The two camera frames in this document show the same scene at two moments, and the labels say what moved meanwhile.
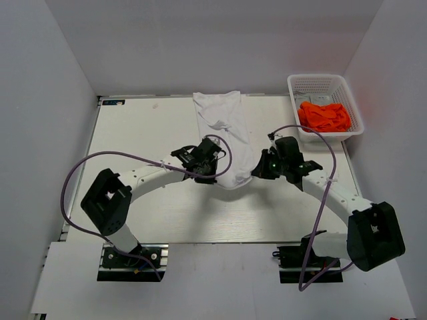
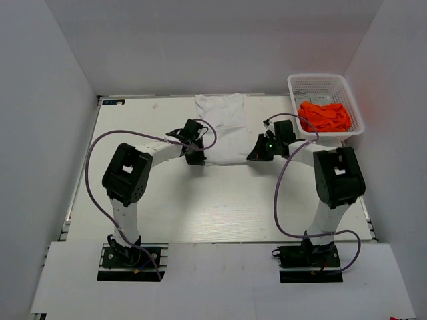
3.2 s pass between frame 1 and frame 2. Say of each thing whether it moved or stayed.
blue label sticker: stayed
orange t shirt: stayed
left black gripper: moved
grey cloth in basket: stayed
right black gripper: moved
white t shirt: moved
